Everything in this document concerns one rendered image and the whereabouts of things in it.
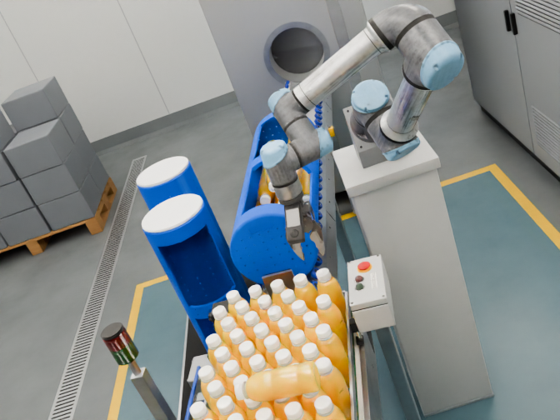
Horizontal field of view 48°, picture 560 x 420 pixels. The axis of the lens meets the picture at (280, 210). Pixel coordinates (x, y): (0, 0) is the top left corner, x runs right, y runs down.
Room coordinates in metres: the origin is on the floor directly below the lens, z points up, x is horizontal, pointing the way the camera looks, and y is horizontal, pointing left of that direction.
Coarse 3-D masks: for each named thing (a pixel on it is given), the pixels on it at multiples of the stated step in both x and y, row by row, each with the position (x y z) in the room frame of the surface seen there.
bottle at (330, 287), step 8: (328, 280) 1.51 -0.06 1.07; (336, 280) 1.53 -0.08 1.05; (320, 288) 1.51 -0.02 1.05; (328, 288) 1.50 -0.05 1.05; (336, 288) 1.50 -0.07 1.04; (336, 296) 1.50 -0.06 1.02; (336, 304) 1.50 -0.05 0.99; (344, 304) 1.51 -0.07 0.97; (344, 312) 1.50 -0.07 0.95; (344, 320) 1.50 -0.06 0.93
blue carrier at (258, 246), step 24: (264, 120) 2.56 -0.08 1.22; (264, 144) 2.60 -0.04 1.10; (312, 168) 2.14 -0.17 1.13; (312, 192) 1.96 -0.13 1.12; (240, 216) 1.83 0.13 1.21; (264, 216) 1.74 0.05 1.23; (240, 240) 1.76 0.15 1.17; (264, 240) 1.74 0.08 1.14; (240, 264) 1.77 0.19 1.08; (264, 264) 1.75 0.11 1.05; (288, 264) 1.73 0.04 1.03; (312, 264) 1.72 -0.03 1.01
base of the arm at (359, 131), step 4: (352, 112) 1.98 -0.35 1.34; (352, 116) 1.97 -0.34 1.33; (352, 120) 1.96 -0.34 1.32; (356, 120) 1.92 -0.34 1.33; (352, 124) 1.97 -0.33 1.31; (356, 124) 1.94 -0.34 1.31; (360, 124) 1.91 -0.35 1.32; (352, 128) 1.97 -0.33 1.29; (356, 128) 1.95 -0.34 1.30; (360, 128) 1.93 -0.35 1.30; (364, 128) 1.91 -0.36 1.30; (356, 132) 1.96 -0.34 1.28; (360, 132) 1.95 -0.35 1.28; (364, 132) 1.94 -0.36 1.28; (356, 136) 1.97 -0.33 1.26; (360, 136) 1.95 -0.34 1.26; (364, 136) 1.95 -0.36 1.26; (368, 136) 1.92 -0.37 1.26; (364, 140) 1.95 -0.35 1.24; (368, 140) 1.94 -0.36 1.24; (372, 140) 1.93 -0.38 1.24
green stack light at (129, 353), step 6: (132, 342) 1.40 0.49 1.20; (126, 348) 1.38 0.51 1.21; (132, 348) 1.39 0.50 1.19; (114, 354) 1.38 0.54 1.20; (120, 354) 1.37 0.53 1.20; (126, 354) 1.37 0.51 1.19; (132, 354) 1.38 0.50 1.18; (120, 360) 1.37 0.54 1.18; (126, 360) 1.37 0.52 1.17; (132, 360) 1.37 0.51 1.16
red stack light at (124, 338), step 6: (126, 330) 1.41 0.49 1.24; (120, 336) 1.38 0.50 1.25; (126, 336) 1.39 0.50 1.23; (108, 342) 1.37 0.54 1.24; (114, 342) 1.37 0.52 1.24; (120, 342) 1.37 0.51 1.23; (126, 342) 1.38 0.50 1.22; (108, 348) 1.38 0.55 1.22; (114, 348) 1.37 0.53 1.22; (120, 348) 1.37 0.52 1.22
